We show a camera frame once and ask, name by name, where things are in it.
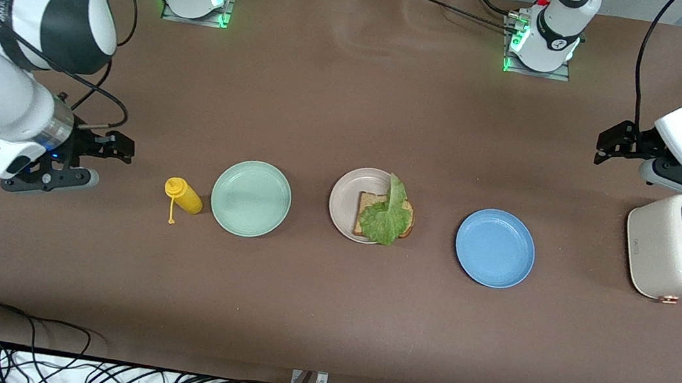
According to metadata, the yellow mustard squeeze bottle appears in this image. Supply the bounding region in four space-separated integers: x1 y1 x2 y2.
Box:
160 176 206 228

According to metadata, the green lettuce leaf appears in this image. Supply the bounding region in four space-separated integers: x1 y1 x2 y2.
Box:
355 169 415 248

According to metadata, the brown bread slice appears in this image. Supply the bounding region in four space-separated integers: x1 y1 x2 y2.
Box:
353 191 418 243

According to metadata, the pale green round plate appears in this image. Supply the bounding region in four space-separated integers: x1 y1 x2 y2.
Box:
206 156 296 243

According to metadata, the blue round plate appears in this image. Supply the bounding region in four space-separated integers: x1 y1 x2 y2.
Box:
450 205 541 293

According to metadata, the beige round plate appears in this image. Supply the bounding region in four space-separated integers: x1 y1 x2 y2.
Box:
324 163 413 249

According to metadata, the cream white toaster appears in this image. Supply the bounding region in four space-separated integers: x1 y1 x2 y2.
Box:
617 188 682 306

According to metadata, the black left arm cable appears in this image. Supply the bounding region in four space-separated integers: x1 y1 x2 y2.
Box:
626 0 678 132

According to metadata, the black braided table cable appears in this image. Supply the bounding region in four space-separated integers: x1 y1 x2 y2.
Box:
397 0 525 31

